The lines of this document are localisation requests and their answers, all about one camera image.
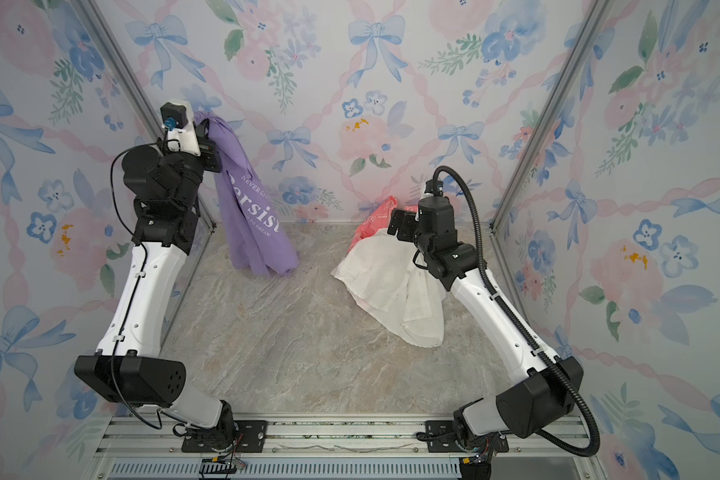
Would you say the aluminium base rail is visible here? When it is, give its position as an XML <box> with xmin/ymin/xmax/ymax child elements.
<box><xmin>83</xmin><ymin>414</ymin><xmax>606</xmax><ymax>479</ymax></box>

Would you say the left aluminium corner post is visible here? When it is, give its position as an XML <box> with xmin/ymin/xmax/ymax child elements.
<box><xmin>71</xmin><ymin>0</ymin><xmax>217</xmax><ymax>230</ymax></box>

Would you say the white cloth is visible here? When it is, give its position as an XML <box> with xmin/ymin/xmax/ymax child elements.
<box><xmin>331</xmin><ymin>230</ymin><xmax>446</xmax><ymax>348</ymax></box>

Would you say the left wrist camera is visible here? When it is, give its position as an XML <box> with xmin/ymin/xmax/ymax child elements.
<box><xmin>160</xmin><ymin>100</ymin><xmax>201</xmax><ymax>157</ymax></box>

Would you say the purple printed t-shirt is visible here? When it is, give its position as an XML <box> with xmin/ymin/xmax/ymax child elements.
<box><xmin>195</xmin><ymin>112</ymin><xmax>299</xmax><ymax>277</ymax></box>

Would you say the right aluminium corner post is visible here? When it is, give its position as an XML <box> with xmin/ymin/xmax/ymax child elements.
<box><xmin>491</xmin><ymin>0</ymin><xmax>612</xmax><ymax>234</ymax></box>

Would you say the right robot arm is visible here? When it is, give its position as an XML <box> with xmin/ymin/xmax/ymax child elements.
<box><xmin>387</xmin><ymin>196</ymin><xmax>583</xmax><ymax>443</ymax></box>

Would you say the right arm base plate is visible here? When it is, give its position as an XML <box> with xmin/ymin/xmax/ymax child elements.
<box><xmin>415</xmin><ymin>419</ymin><xmax>509</xmax><ymax>456</ymax></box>

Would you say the pink patterned cloth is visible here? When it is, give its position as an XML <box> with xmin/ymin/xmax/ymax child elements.
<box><xmin>349</xmin><ymin>196</ymin><xmax>416</xmax><ymax>251</ymax></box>

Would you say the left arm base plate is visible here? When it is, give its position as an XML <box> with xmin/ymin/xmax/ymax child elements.
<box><xmin>181</xmin><ymin>420</ymin><xmax>269</xmax><ymax>454</ymax></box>

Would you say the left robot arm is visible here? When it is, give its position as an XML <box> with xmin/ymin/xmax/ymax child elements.
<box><xmin>74</xmin><ymin>120</ymin><xmax>235</xmax><ymax>436</ymax></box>

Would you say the black corrugated cable conduit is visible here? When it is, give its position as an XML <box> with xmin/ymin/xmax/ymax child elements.
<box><xmin>431</xmin><ymin>165</ymin><xmax>601</xmax><ymax>458</ymax></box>

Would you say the aluminium corner post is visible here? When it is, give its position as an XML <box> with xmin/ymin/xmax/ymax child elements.
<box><xmin>491</xmin><ymin>0</ymin><xmax>612</xmax><ymax>234</ymax></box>
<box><xmin>71</xmin><ymin>0</ymin><xmax>217</xmax><ymax>230</ymax></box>

